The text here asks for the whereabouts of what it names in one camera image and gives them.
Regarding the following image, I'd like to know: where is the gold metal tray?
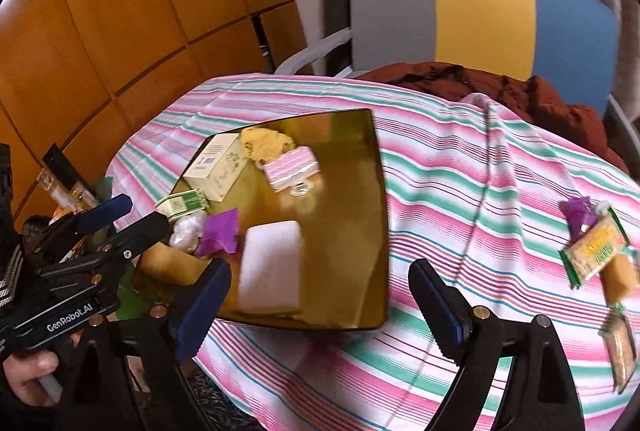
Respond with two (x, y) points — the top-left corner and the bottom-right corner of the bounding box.
(207, 108), (390, 331)

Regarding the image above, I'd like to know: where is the yellow knitted item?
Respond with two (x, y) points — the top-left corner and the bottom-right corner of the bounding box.
(240, 127), (296, 169)

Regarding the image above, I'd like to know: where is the grey yellow blue chair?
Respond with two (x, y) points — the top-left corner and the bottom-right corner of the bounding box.
(276, 0), (639, 147)

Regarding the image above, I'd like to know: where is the striped pink green tablecloth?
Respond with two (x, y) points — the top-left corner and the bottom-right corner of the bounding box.
(107, 75), (639, 430)

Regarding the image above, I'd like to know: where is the purple snack packet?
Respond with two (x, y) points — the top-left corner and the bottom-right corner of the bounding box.
(560, 196), (598, 238)
(195, 208), (240, 258)

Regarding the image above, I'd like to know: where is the small green cream box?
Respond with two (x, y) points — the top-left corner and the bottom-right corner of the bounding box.
(155, 190), (208, 222)

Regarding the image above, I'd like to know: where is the white sponge block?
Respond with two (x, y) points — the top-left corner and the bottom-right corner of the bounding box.
(236, 221), (303, 314)

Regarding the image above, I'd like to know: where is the pink hair roller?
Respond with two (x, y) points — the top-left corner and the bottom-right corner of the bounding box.
(264, 146), (320, 192)

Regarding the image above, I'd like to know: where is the brown cracker packet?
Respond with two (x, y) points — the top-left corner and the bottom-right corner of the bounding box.
(599, 304), (638, 394)

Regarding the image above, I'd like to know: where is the large cream box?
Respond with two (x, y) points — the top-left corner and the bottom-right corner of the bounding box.
(182, 133), (247, 202)

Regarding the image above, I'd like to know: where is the dark red jacket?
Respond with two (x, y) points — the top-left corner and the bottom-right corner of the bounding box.
(358, 62), (629, 172)

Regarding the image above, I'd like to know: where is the green cracker packet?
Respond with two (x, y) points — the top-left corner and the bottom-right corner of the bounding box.
(560, 207), (630, 289)

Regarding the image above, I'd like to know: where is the person's left hand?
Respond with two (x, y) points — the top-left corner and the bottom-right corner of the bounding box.
(1, 333), (81, 411)

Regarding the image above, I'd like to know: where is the wooden wardrobe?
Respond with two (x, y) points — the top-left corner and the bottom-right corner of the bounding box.
(1, 0), (305, 222)

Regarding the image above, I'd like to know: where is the purple snack packet in tray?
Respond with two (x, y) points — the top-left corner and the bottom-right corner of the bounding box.
(195, 208), (240, 258)

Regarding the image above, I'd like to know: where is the yellow sponge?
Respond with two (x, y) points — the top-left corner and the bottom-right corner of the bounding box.
(600, 253), (638, 307)

